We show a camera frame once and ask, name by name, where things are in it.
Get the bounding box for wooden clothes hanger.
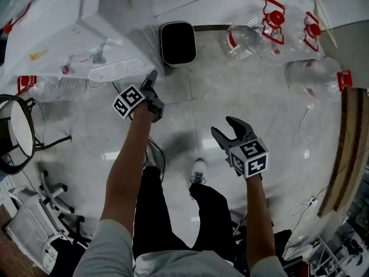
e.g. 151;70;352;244
312;0;338;49

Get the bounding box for dark wicker chair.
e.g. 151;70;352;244
0;93;73;176

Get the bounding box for person's left forearm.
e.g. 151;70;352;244
99;102;154;231

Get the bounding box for person's white shirt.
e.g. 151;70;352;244
76;219;289;277

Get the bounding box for clear plastic jug red handle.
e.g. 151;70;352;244
288;11;326;60
284;57;353;98
220;0;287;62
16;74;89;103

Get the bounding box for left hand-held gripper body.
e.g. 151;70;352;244
112;84;166;124

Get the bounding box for black waste bin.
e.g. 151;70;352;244
159;21;198;69

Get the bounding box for person's white left shoe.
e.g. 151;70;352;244
142;144;163;172

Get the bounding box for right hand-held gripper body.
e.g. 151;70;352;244
224;137;270;179

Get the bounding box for white office chair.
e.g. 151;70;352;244
7;170;85;274

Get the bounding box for white water dispenser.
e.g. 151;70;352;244
0;9;165;88

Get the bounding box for white thin cable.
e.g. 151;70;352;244
289;102;321;228

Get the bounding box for person's black trousers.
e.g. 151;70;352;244
131;165;238;267

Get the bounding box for person's right forearm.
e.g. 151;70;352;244
244;174;277;268

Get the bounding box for person's white right shoe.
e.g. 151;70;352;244
188;157;209;195

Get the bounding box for person's white shoe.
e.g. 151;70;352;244
188;157;209;195
142;144;163;172

